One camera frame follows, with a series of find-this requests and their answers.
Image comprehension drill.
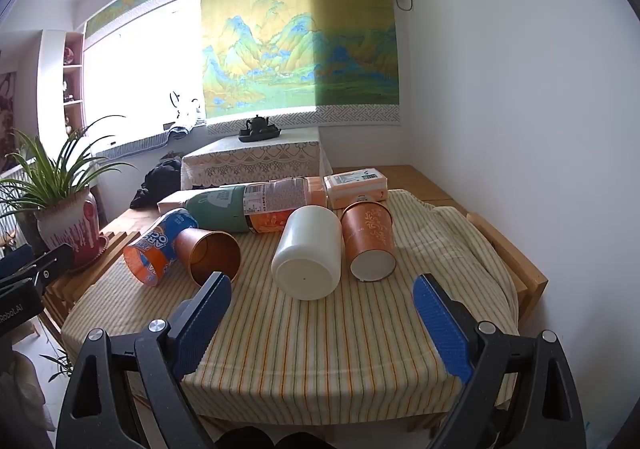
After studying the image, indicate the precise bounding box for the blue orange snack cup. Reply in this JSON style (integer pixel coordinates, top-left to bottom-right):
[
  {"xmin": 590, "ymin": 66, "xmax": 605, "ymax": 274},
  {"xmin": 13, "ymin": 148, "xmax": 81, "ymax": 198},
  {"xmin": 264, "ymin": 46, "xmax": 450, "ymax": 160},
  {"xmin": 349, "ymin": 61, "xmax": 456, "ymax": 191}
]
[{"xmin": 124, "ymin": 208, "xmax": 198, "ymax": 287}]

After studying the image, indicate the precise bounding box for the brown paper cup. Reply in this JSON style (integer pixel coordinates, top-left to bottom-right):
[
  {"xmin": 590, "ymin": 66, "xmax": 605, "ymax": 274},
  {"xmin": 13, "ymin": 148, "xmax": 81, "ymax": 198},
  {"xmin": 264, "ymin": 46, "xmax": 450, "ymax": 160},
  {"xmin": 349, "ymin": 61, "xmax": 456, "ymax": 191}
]
[{"xmin": 175, "ymin": 228, "xmax": 242, "ymax": 285}]

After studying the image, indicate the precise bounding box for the orange paper cup white base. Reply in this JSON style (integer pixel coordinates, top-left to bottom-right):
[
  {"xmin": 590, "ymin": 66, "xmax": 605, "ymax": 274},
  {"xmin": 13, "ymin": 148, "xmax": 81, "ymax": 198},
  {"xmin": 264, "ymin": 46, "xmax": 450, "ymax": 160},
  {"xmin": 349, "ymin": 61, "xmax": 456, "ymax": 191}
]
[{"xmin": 341, "ymin": 201, "xmax": 397, "ymax": 282}]

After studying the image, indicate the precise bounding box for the white plastic cup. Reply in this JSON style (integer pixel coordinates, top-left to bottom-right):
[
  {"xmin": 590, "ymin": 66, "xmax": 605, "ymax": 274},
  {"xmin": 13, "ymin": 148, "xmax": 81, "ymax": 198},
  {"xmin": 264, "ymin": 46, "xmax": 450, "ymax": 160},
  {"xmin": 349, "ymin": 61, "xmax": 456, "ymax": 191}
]
[{"xmin": 271, "ymin": 206, "xmax": 342, "ymax": 301}]

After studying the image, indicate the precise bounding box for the striped yellow tablecloth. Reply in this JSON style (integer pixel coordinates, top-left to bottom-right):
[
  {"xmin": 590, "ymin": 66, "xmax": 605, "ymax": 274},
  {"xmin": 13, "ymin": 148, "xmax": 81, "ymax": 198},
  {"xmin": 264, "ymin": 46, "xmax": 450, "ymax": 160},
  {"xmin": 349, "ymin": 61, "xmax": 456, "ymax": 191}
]
[{"xmin": 60, "ymin": 188, "xmax": 521, "ymax": 427}]

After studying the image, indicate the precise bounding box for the black device at left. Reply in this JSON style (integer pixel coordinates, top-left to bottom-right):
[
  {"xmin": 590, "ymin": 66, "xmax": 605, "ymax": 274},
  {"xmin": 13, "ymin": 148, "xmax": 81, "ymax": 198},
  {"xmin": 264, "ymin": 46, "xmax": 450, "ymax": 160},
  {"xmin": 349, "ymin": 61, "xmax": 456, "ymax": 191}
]
[{"xmin": 0, "ymin": 243, "xmax": 75, "ymax": 336}]

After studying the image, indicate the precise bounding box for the wooden table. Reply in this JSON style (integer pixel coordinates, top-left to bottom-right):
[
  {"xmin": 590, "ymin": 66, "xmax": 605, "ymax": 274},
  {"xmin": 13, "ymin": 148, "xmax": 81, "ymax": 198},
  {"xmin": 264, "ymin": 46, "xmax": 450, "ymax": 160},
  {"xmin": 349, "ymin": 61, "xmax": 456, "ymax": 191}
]
[{"xmin": 39, "ymin": 164, "xmax": 549, "ymax": 432}]

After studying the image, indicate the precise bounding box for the potted spider plant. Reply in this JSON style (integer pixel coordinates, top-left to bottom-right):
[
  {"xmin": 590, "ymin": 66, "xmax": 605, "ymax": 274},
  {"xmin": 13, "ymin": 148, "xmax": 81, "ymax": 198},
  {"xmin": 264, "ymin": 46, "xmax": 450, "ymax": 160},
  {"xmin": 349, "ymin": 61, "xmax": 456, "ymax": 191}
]
[{"xmin": 1, "ymin": 119, "xmax": 126, "ymax": 271}]

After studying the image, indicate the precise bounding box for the white flat box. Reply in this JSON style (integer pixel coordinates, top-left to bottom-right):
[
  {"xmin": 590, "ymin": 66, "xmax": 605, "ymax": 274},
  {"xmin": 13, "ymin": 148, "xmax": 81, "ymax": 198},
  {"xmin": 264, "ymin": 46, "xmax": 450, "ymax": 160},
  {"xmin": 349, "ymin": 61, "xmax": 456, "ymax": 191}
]
[{"xmin": 157, "ymin": 189, "xmax": 204, "ymax": 215}]

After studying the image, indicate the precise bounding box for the black bag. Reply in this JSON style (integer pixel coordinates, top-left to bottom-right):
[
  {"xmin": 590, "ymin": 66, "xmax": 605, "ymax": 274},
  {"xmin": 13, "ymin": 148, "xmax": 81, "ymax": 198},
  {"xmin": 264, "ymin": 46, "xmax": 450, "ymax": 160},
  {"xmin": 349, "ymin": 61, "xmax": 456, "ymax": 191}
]
[{"xmin": 129, "ymin": 157, "xmax": 181, "ymax": 210}]

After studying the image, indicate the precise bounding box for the green orange labelled bottle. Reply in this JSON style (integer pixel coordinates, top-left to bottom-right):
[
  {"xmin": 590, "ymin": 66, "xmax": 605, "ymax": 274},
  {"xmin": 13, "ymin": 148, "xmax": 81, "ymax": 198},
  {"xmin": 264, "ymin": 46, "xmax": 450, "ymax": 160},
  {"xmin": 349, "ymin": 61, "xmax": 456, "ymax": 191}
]
[{"xmin": 184, "ymin": 177, "xmax": 328, "ymax": 233}]

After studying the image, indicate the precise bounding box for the orange white tissue box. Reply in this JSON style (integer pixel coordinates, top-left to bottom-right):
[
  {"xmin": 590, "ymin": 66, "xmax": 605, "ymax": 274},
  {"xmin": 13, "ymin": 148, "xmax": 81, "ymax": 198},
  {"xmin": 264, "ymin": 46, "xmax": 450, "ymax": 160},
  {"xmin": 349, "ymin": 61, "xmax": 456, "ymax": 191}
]
[{"xmin": 324, "ymin": 168, "xmax": 388, "ymax": 210}]

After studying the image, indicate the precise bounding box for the patterned cloth covered cabinet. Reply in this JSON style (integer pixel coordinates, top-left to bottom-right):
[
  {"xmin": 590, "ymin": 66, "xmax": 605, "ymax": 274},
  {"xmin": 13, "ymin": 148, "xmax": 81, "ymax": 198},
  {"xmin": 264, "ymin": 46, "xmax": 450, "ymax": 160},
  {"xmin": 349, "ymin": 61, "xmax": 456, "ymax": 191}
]
[{"xmin": 181, "ymin": 128, "xmax": 333, "ymax": 190}]

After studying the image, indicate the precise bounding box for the black teapot on tray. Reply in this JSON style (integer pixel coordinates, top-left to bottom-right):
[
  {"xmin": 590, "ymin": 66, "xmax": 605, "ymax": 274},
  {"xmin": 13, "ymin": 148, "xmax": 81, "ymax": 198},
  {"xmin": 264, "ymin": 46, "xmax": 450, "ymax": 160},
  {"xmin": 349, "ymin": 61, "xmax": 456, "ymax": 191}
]
[{"xmin": 239, "ymin": 114, "xmax": 281, "ymax": 143}]

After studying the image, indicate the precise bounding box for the green landscape roller blind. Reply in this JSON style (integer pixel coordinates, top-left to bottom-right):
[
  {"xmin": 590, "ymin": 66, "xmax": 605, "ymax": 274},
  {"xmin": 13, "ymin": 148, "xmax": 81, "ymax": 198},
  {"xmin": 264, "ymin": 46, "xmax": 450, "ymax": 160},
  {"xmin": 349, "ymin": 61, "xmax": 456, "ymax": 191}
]
[{"xmin": 201, "ymin": 0, "xmax": 400, "ymax": 125}]

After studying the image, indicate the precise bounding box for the white wall shelf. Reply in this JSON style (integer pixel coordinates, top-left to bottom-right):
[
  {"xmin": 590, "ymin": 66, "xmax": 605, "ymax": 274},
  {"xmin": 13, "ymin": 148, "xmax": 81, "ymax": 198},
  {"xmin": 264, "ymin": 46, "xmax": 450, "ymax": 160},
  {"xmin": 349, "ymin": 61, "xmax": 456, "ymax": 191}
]
[{"xmin": 36, "ymin": 30, "xmax": 85, "ymax": 157}]

